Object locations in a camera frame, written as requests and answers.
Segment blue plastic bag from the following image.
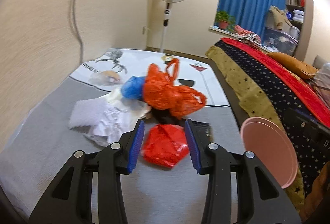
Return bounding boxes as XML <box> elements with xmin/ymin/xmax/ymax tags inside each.
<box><xmin>120</xmin><ymin>76</ymin><xmax>145</xmax><ymax>99</ymax></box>

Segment clear plastic storage box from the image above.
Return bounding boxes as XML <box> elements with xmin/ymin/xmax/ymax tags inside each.
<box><xmin>262</xmin><ymin>27</ymin><xmax>298</xmax><ymax>56</ymax></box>

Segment potted green plant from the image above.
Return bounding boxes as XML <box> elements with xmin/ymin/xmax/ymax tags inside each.
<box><xmin>215</xmin><ymin>11</ymin><xmax>236</xmax><ymax>32</ymax></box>

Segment grey wall cable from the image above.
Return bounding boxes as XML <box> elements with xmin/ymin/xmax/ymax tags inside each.
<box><xmin>70</xmin><ymin>0</ymin><xmax>85</xmax><ymax>65</ymax></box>

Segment clear wrapper with orange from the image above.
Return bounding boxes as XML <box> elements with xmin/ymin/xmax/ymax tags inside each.
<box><xmin>89</xmin><ymin>70</ymin><xmax>122</xmax><ymax>86</ymax></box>

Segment pink folded clothes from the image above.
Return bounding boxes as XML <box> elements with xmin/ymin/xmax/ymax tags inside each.
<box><xmin>234</xmin><ymin>25</ymin><xmax>255</xmax><ymax>36</ymax></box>

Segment plaid pillow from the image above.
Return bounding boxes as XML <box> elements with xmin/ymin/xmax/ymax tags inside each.
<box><xmin>311</xmin><ymin>62</ymin><xmax>330</xmax><ymax>108</ymax></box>

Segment black snack wrapper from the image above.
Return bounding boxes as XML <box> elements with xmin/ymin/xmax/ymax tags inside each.
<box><xmin>151</xmin><ymin>109</ymin><xmax>212</xmax><ymax>142</ymax></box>

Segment brown bookshelf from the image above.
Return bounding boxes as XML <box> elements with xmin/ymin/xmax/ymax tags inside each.
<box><xmin>286</xmin><ymin>0</ymin><xmax>314</xmax><ymax>60</ymax></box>

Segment white paper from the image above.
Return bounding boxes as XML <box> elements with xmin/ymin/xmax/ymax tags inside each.
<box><xmin>68</xmin><ymin>88</ymin><xmax>151</xmax><ymax>147</ymax></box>

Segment yellow star bed skirt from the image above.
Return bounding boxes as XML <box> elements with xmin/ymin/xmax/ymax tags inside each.
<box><xmin>206</xmin><ymin>45</ymin><xmax>309</xmax><ymax>211</ymax></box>

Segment red floral blanket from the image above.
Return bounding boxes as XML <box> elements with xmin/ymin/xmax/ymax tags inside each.
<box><xmin>221</xmin><ymin>37</ymin><xmax>329</xmax><ymax>127</ymax></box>

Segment orange plastic bag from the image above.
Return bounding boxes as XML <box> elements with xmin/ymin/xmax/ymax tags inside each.
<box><xmin>143</xmin><ymin>58</ymin><xmax>206</xmax><ymax>118</ymax></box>

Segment black white striped cloth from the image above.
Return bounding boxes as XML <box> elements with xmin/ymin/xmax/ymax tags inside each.
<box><xmin>237</xmin><ymin>33</ymin><xmax>261</xmax><ymax>49</ymax></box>

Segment beige jacket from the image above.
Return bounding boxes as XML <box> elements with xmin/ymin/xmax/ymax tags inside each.
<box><xmin>266</xmin><ymin>6</ymin><xmax>292</xmax><ymax>33</ymax></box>

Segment pink plastic trash bin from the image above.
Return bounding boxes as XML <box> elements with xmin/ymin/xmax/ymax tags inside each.
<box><xmin>240</xmin><ymin>117</ymin><xmax>298</xmax><ymax>189</ymax></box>

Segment orange brown cushion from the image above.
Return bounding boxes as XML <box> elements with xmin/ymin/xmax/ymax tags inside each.
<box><xmin>268</xmin><ymin>53</ymin><xmax>318</xmax><ymax>80</ymax></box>

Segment navy star bed sheet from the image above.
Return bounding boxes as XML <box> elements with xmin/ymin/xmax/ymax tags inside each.
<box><xmin>215</xmin><ymin>40</ymin><xmax>329</xmax><ymax>194</ymax></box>

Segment red plastic bag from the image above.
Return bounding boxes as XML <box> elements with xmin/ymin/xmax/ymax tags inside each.
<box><xmin>141</xmin><ymin>124</ymin><xmax>189</xmax><ymax>169</ymax></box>

